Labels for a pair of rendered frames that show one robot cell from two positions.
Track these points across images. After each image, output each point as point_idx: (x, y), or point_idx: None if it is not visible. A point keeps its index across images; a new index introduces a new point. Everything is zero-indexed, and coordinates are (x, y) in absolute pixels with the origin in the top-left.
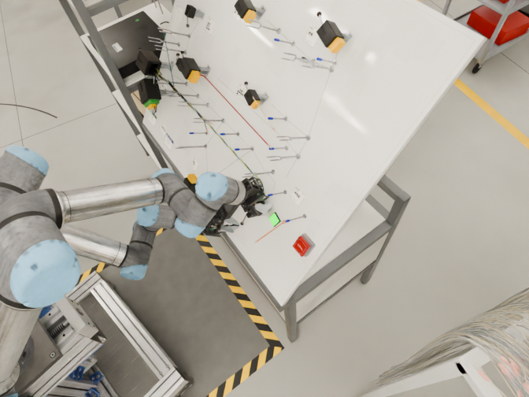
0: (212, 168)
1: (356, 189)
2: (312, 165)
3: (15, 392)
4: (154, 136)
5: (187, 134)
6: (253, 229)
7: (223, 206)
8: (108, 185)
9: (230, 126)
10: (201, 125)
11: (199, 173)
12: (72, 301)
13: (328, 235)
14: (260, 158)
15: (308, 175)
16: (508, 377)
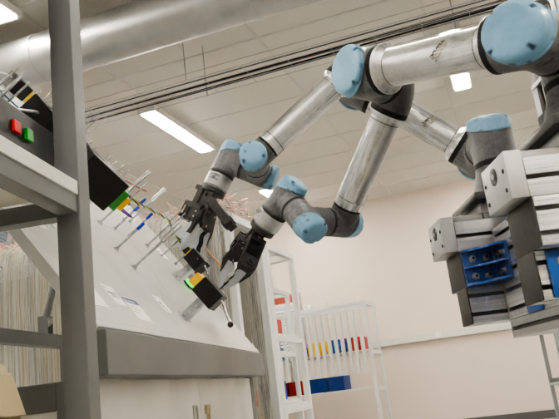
0: (160, 288)
1: (145, 224)
2: (135, 224)
3: (459, 169)
4: (131, 327)
5: (119, 269)
6: (208, 313)
7: (227, 214)
8: (294, 103)
9: (106, 225)
10: (106, 244)
11: (173, 311)
12: (439, 232)
13: (181, 265)
14: (136, 241)
15: (142, 232)
16: (225, 205)
